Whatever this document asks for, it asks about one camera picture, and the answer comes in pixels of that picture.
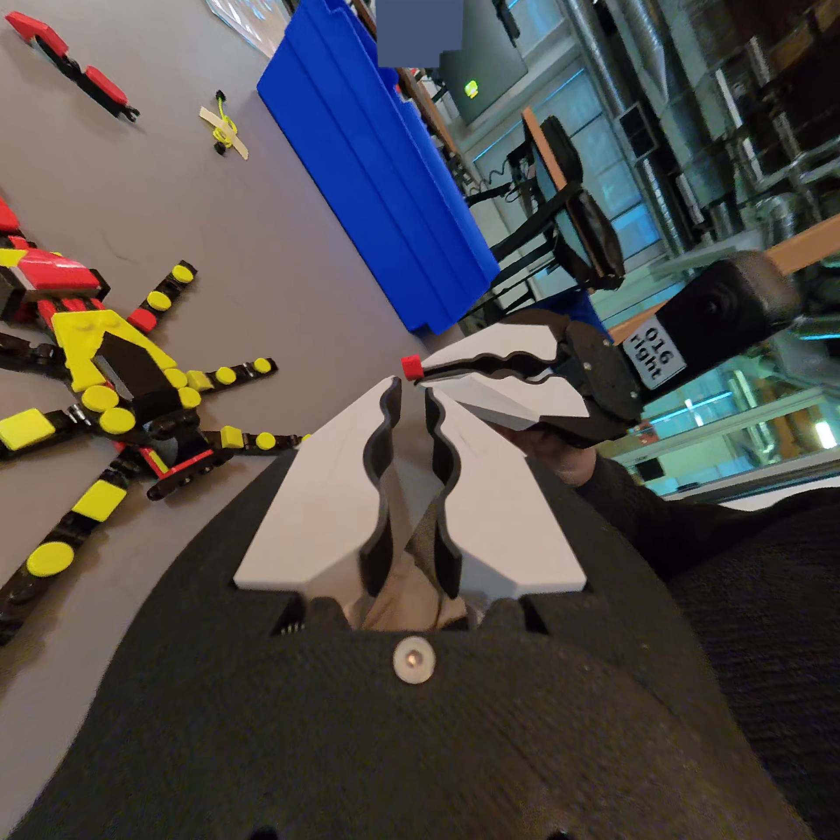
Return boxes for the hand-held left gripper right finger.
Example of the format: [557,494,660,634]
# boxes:
[424,387,588,622]

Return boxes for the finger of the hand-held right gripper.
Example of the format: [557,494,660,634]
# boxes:
[425,367,593,432]
[420,322,573,382]

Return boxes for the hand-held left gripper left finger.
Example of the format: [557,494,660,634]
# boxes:
[233,376,403,629]

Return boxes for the black yellow lego spider model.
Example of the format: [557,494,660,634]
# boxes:
[0,196,315,647]

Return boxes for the black lego limb red slopes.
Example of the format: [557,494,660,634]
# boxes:
[4,11,141,123]

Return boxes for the person's right hand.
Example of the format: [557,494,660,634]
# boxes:
[518,430,597,488]

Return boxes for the black office chair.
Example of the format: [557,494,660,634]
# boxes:
[459,115,626,316]

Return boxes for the blue plastic bin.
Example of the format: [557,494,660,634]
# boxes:
[256,0,501,336]

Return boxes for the black monitor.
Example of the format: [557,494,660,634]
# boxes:
[438,0,529,127]

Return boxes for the person's black sweater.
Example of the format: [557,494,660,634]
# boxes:
[656,486,840,840]

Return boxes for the metal ventilation duct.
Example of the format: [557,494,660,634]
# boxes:
[564,0,697,263]

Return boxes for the yellow lego string piece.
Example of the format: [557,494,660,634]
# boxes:
[199,90,251,161]

